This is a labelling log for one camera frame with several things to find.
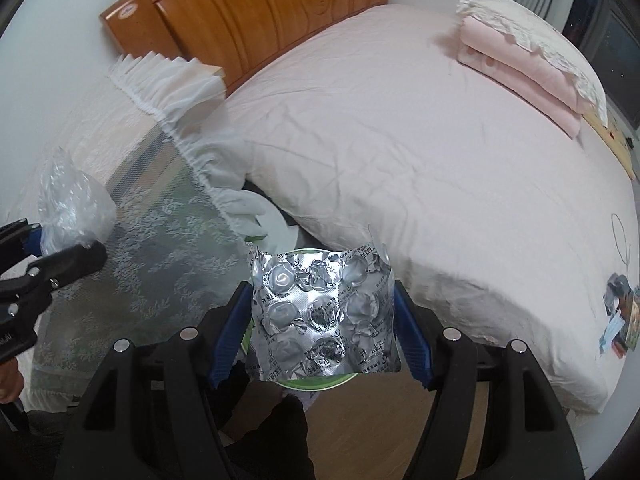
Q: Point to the clear plastic bag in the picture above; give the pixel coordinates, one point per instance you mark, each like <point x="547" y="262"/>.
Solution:
<point x="75" y="200"/>

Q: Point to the dark window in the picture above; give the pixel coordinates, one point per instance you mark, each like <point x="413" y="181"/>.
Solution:
<point x="610" y="45"/>

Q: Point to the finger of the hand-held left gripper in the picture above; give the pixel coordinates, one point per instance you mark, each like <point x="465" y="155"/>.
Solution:
<point x="75" y="262"/>
<point x="32" y="240"/>

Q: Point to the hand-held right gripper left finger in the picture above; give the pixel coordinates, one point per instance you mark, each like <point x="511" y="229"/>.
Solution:
<point x="227" y="345"/>

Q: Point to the bed with pink sheet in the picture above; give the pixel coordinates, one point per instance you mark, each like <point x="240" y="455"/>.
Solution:
<point x="400" y="160"/>

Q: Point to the person's left hand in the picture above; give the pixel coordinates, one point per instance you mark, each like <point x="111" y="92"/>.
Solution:
<point x="7" y="382"/>

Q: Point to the wooden headboard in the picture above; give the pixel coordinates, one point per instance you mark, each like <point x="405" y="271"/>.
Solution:
<point x="250" y="20"/>

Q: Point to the folded pink blanket with pillow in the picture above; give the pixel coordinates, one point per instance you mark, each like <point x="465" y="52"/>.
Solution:
<point x="540" y="25"/>

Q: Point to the light wooden board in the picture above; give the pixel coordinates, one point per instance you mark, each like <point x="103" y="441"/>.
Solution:
<point x="612" y="147"/>

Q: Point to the green plastic mesh basket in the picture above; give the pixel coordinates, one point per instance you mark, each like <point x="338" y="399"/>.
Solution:
<point x="310" y="385"/>

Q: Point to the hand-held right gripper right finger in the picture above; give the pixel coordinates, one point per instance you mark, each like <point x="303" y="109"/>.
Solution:
<point x="415" y="345"/>

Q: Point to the white lace covered nightstand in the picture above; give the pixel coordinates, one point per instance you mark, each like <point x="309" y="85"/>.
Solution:
<point x="150" y="240"/>

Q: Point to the silver blister pack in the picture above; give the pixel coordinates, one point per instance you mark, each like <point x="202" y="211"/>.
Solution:
<point x="320" y="310"/>

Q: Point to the white plastic bag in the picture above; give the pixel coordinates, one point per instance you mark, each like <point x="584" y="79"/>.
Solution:
<point x="272" y="220"/>

